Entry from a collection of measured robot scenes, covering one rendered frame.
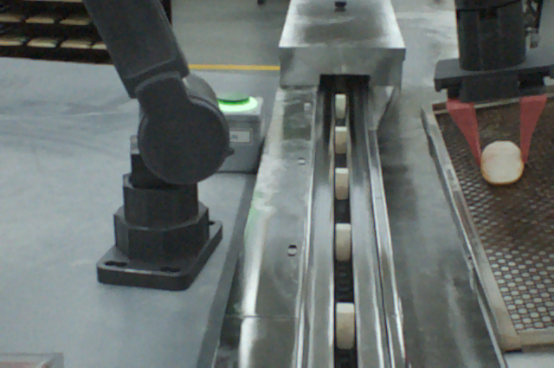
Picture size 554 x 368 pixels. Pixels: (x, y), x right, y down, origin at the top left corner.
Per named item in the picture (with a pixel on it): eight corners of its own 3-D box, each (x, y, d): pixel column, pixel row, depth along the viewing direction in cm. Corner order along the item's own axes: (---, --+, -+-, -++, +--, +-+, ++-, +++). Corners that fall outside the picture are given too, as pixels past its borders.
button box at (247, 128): (210, 176, 110) (208, 93, 107) (271, 177, 110) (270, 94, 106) (201, 200, 103) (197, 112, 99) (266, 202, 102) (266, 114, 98)
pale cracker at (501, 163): (480, 148, 88) (479, 138, 87) (520, 145, 87) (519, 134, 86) (479, 187, 79) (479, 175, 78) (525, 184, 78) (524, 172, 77)
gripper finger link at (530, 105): (469, 152, 87) (460, 62, 83) (547, 145, 85) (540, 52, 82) (468, 178, 80) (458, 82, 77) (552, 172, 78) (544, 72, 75)
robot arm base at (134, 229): (144, 226, 88) (93, 282, 77) (140, 152, 85) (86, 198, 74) (225, 234, 86) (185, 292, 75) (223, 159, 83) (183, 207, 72)
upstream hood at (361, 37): (305, -29, 241) (306, -62, 238) (370, -29, 240) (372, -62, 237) (278, 96, 124) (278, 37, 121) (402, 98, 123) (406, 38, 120)
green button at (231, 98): (219, 104, 105) (219, 91, 104) (251, 104, 104) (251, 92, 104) (215, 113, 101) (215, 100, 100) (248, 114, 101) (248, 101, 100)
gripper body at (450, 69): (438, 78, 84) (430, 3, 82) (552, 64, 82) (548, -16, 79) (434, 98, 78) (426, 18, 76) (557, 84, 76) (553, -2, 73)
